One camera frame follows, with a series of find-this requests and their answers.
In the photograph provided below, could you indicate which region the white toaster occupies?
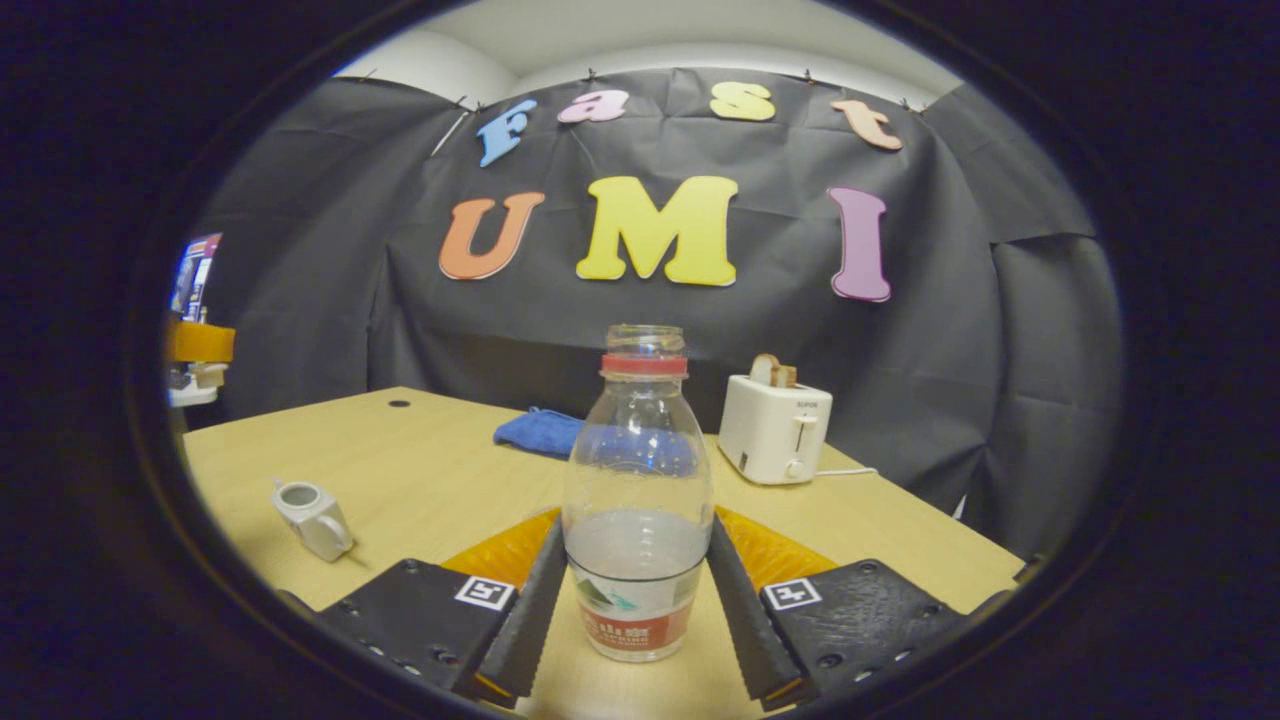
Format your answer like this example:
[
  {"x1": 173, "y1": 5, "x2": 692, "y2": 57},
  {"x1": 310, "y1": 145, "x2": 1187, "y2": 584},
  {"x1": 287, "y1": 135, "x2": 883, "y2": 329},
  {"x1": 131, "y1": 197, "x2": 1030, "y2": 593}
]
[{"x1": 718, "y1": 374, "x2": 834, "y2": 487}]

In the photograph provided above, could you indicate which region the blue towel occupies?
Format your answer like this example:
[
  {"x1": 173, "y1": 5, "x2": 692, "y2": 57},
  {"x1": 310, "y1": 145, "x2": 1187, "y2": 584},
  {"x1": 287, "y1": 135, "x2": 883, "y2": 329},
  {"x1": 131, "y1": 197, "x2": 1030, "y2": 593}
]
[{"x1": 493, "y1": 406, "x2": 588, "y2": 461}]

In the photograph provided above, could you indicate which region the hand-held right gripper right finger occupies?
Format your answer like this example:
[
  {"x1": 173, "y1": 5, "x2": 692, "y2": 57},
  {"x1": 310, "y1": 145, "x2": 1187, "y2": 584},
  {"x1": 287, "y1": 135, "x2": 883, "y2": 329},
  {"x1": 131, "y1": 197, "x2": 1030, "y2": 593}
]
[{"x1": 705, "y1": 505, "x2": 976, "y2": 713}]

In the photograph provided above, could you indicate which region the white teacup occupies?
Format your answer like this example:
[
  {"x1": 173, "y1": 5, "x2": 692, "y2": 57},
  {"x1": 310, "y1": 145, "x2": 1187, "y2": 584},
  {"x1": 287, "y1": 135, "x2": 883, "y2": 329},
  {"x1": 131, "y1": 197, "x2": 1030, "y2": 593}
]
[{"x1": 272, "y1": 480, "x2": 355, "y2": 563}]

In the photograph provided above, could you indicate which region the computer monitor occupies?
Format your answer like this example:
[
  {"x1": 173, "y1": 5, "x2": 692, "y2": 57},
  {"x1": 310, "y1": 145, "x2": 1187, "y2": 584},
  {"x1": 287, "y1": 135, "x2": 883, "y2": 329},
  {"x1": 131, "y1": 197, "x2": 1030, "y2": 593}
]
[{"x1": 172, "y1": 233, "x2": 223, "y2": 323}]

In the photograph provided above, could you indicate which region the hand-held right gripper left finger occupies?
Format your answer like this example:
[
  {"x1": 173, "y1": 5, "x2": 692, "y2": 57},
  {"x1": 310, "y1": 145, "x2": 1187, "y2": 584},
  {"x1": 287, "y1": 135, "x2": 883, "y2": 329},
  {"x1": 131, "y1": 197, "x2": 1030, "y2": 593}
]
[{"x1": 318, "y1": 508, "x2": 569, "y2": 701}]

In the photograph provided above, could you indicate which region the clear plastic water bottle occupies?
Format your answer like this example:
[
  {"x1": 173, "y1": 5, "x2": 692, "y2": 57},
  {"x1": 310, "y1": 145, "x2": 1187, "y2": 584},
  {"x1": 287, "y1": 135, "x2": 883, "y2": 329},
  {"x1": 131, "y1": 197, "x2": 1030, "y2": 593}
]
[{"x1": 562, "y1": 324, "x2": 715, "y2": 663}]

